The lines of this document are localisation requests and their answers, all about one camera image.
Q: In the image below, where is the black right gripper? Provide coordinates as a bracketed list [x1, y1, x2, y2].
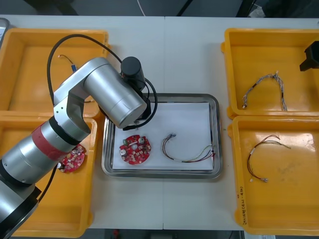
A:
[299, 40, 319, 73]

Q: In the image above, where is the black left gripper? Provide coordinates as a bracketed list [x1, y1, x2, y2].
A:
[138, 93, 153, 123]

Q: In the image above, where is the steel tray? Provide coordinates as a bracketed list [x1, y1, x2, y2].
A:
[0, 17, 11, 43]
[101, 93, 224, 179]

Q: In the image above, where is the yellow-orange plastic bin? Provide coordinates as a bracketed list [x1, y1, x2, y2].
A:
[0, 27, 112, 118]
[220, 27, 319, 118]
[227, 115, 319, 236]
[0, 111, 100, 239]

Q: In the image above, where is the white paper sheet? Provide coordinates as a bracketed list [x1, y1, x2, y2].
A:
[112, 101, 215, 171]

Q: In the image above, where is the round red circuit board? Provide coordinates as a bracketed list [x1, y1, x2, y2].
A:
[119, 134, 153, 166]
[58, 143, 87, 174]

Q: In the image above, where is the grey-white twisted wire harness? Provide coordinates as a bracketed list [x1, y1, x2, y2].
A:
[241, 71, 289, 112]

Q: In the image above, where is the multicolour wire harness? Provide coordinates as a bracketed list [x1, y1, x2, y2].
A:
[161, 133, 217, 164]

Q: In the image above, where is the red-green thin wire harness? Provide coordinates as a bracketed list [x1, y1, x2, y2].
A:
[246, 134, 292, 183]

